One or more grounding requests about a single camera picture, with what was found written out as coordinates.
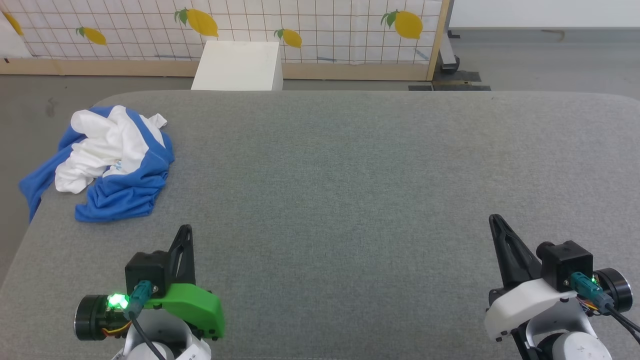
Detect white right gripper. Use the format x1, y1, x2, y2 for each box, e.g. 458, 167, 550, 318
483, 213, 577, 343

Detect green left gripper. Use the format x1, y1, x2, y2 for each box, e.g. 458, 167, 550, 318
141, 224, 225, 341

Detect blue and white shirt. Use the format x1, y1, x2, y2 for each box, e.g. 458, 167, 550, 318
18, 105, 176, 223

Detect grey fabric sofa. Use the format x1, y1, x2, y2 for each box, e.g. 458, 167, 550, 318
0, 90, 640, 360

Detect black floor mat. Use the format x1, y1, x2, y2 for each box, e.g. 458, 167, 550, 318
408, 70, 492, 92

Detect white box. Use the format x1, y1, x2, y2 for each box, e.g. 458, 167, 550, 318
191, 40, 285, 92

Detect black caster foot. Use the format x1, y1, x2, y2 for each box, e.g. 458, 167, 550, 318
437, 30, 462, 75

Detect lemon print partition screen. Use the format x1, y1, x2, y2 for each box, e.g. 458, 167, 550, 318
0, 0, 451, 82

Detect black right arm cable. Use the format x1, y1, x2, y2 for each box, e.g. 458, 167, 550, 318
570, 272, 640, 347

